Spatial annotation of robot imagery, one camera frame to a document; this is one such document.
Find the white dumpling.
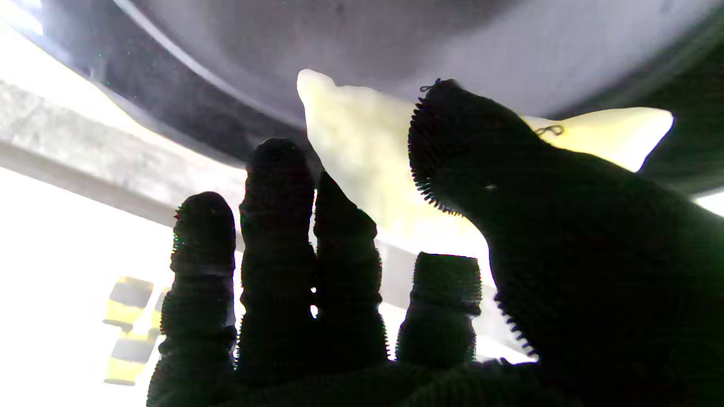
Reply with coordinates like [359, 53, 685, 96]
[297, 69, 675, 255]

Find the yellow black spice jar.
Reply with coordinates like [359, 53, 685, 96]
[103, 276, 154, 328]
[150, 288, 171, 340]
[105, 336, 156, 386]

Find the black cast iron skillet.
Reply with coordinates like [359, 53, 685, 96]
[42, 0, 724, 196]

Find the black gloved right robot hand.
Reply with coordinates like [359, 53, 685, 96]
[146, 78, 724, 407]

